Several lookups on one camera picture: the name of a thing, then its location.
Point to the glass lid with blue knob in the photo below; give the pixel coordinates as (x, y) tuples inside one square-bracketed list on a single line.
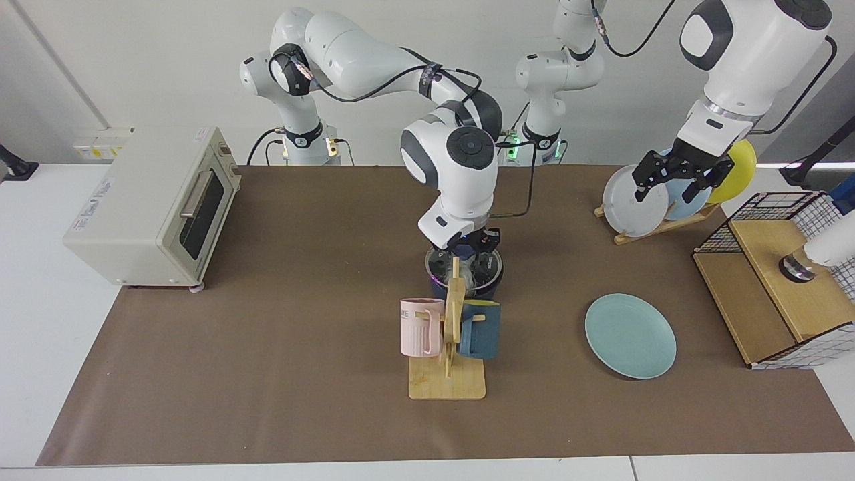
[(434, 267)]

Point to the light blue plate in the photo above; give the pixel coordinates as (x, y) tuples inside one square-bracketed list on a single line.
[(688, 210)]

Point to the white plate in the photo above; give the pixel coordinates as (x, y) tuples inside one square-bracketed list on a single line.
[(628, 217)]

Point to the wooden plate rack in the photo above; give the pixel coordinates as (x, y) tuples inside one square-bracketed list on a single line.
[(668, 224)]

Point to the yellow plate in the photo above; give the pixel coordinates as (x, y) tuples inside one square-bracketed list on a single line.
[(741, 174)]

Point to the teal round plate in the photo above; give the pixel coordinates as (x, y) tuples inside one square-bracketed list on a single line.
[(628, 334)]

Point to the dark teal cup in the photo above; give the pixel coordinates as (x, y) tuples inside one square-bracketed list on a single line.
[(484, 337)]

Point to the black stand foot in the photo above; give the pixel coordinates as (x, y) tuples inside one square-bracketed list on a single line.
[(17, 167), (801, 172)]

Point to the pink ribbed cup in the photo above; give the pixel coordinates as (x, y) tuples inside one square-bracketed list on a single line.
[(417, 331)]

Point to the wooden cup stand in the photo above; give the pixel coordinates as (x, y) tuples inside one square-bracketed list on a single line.
[(447, 384)]

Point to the white tube with metal end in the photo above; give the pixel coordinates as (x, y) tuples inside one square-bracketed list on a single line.
[(831, 244)]

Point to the dark blue block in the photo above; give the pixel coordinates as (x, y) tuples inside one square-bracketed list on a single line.
[(845, 197)]

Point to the brown table cloth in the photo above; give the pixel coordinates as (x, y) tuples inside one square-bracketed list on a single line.
[(334, 414)]

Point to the pale toaster oven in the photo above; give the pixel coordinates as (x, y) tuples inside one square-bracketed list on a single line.
[(127, 220)]

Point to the white wall socket strip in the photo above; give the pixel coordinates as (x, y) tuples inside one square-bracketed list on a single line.
[(100, 150)]

